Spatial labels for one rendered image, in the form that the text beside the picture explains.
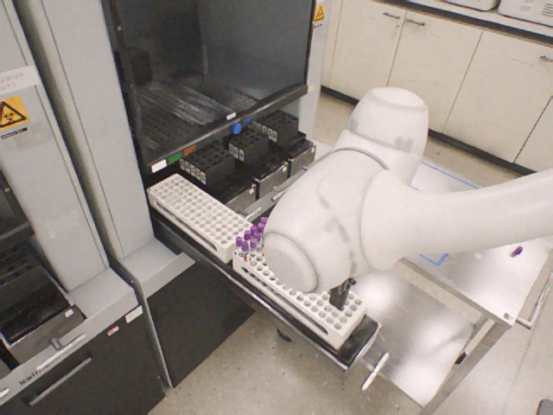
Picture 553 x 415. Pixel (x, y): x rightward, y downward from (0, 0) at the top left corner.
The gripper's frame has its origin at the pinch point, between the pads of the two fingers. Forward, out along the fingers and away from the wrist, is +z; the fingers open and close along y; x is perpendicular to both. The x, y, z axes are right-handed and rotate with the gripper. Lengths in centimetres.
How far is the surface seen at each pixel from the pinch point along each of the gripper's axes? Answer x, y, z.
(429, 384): 25, -35, 62
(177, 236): -42.4, 6.7, 10.1
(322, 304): -2.3, 1.1, 5.0
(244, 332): -43, -18, 90
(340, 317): 2.1, 1.6, 4.2
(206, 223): -36.8, 1.8, 5.0
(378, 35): -112, -229, 30
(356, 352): 7.8, 3.0, 8.7
